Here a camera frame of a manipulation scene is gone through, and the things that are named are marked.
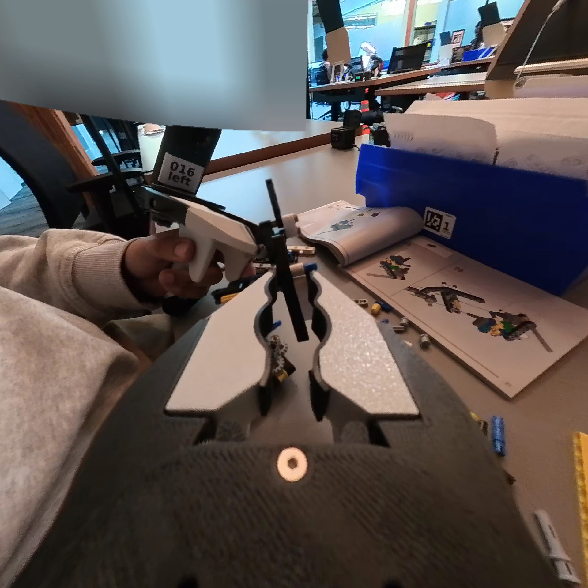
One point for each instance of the yellow lego beam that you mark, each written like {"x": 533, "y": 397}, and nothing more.
{"x": 581, "y": 482}

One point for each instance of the wooden office desk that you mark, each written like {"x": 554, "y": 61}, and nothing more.
{"x": 413, "y": 85}

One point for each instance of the blue plastic bin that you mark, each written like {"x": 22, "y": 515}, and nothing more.
{"x": 482, "y": 220}

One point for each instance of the blue lego axle pin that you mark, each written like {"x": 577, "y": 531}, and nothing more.
{"x": 498, "y": 436}

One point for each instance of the small black cube camera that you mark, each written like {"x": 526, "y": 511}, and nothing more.
{"x": 342, "y": 138}
{"x": 379, "y": 135}

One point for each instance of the black computer monitor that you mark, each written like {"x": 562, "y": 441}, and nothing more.
{"x": 409, "y": 57}

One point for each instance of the white rounded bar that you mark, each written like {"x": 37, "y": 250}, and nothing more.
{"x": 556, "y": 86}

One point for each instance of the black curved chair back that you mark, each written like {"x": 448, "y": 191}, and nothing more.
{"x": 46, "y": 174}

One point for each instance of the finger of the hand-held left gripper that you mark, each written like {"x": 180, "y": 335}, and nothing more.
{"x": 220, "y": 229}

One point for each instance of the wooden framed black board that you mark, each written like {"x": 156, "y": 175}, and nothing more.
{"x": 533, "y": 36}

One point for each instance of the grey lego beam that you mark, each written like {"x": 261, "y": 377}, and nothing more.
{"x": 301, "y": 250}

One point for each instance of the black office chair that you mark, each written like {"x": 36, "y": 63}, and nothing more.
{"x": 119, "y": 183}

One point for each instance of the small lego gear assembly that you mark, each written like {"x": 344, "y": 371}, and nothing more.
{"x": 280, "y": 360}

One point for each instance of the black yellow lego cluster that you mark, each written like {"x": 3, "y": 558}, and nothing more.
{"x": 232, "y": 289}

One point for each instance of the white printed paper bag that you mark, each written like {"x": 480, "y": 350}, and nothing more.
{"x": 441, "y": 133}

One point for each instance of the scattered small lego pins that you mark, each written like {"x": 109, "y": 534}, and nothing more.
{"x": 425, "y": 341}

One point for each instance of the person's left hand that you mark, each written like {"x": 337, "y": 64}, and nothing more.
{"x": 151, "y": 266}

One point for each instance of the black lego beam assembly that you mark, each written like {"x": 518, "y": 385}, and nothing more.
{"x": 287, "y": 285}

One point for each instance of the white lego beam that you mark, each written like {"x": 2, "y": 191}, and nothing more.
{"x": 553, "y": 546}

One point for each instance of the lego instruction booklet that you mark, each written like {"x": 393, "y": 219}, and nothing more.
{"x": 459, "y": 294}

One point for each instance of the person's left forearm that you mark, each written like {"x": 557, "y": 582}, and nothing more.
{"x": 59, "y": 266}

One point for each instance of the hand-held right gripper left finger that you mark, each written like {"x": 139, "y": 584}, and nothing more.
{"x": 220, "y": 358}

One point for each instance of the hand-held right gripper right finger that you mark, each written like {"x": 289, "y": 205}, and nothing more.
{"x": 363, "y": 363}

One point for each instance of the small black yellow lego piece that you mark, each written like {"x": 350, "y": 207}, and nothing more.
{"x": 480, "y": 422}

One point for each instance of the white papers in bin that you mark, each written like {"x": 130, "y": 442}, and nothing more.
{"x": 542, "y": 133}

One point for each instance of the person's olive trouser leg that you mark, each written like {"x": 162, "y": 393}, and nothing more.
{"x": 138, "y": 333}

